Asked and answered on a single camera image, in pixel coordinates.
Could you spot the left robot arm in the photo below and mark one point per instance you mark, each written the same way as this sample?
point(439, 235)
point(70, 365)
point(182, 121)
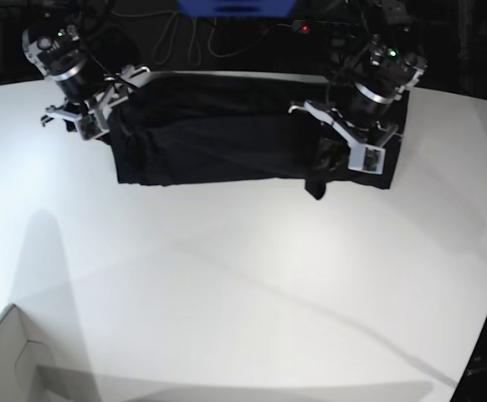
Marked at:
point(366, 83)

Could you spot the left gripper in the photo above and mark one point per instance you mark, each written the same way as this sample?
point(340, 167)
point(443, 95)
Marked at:
point(364, 148)

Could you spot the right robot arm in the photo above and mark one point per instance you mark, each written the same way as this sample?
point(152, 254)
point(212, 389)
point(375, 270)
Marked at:
point(57, 47)

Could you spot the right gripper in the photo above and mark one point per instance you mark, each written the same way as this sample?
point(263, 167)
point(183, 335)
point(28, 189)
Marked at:
point(89, 95)

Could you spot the blue plastic bin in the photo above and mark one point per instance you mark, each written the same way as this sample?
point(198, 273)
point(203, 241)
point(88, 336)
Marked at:
point(236, 8)

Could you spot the black t-shirt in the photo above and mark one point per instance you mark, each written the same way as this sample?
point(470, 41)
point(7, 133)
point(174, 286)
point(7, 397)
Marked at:
point(196, 129)

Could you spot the white cardboard box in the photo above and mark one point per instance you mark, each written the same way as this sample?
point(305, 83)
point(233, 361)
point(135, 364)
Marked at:
point(19, 376)

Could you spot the black power strip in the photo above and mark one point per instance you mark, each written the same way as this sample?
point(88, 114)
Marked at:
point(328, 28)

